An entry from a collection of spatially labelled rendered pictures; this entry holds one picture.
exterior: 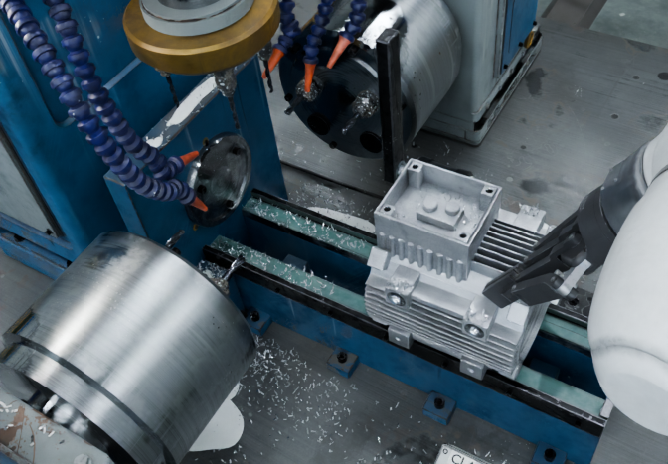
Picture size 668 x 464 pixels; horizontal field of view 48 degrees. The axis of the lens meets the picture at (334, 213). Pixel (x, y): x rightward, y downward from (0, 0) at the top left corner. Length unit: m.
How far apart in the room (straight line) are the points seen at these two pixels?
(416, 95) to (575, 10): 2.11
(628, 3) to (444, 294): 2.54
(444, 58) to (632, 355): 0.81
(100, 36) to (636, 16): 2.51
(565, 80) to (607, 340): 1.18
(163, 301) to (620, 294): 0.52
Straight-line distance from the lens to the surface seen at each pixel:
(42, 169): 1.06
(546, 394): 1.00
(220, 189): 1.14
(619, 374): 0.46
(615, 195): 0.66
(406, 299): 0.89
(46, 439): 0.79
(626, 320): 0.46
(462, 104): 1.39
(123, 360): 0.82
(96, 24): 1.06
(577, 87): 1.60
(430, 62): 1.17
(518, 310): 0.87
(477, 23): 1.28
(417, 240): 0.88
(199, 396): 0.87
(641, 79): 1.64
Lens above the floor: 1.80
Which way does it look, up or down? 48 degrees down
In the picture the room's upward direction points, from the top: 8 degrees counter-clockwise
